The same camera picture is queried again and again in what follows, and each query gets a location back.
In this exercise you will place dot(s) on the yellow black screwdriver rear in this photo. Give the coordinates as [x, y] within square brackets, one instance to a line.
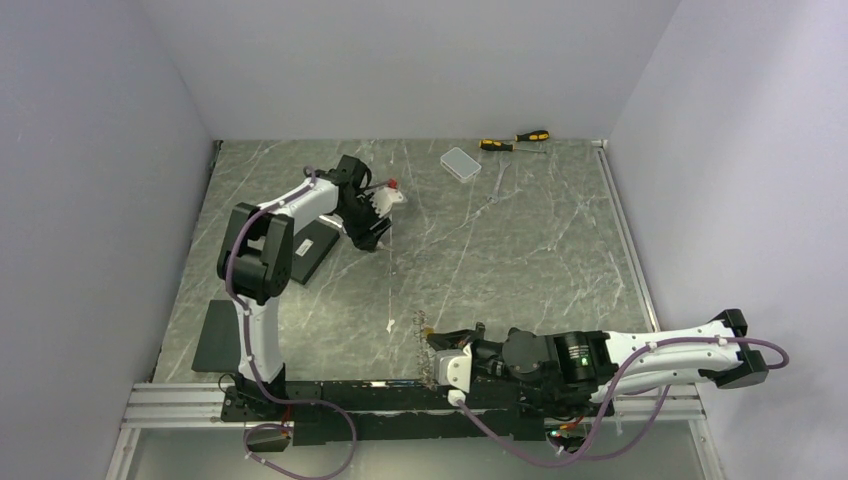
[533, 136]

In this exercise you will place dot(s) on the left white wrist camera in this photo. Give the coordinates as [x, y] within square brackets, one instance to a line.
[385, 196]

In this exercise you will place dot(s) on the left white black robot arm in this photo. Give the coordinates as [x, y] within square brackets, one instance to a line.
[257, 256]

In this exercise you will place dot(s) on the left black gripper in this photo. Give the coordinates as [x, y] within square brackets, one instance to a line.
[364, 236]

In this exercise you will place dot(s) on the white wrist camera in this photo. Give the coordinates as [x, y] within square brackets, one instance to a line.
[385, 196]
[452, 369]

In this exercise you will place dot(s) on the aluminium rail frame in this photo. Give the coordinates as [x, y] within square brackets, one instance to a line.
[197, 431]

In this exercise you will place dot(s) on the small silver wrench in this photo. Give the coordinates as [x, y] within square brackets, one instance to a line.
[494, 196]

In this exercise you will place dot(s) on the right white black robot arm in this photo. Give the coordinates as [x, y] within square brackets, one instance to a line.
[579, 368]

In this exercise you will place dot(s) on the yellow black screwdriver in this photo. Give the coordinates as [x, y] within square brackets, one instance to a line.
[533, 136]
[499, 146]

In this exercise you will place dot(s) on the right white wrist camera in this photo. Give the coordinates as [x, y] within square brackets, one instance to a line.
[452, 369]

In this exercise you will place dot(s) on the large silver combination wrench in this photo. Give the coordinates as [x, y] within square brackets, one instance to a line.
[334, 221]

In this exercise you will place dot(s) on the white plastic box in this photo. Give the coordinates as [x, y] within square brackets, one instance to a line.
[460, 165]

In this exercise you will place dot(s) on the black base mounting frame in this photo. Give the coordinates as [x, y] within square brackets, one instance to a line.
[424, 407]

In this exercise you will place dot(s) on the black network switch box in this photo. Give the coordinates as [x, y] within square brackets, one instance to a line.
[312, 245]

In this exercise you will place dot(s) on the yellow black screwdriver front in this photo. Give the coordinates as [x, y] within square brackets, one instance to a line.
[499, 146]

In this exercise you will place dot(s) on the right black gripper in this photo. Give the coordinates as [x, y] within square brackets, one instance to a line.
[451, 339]

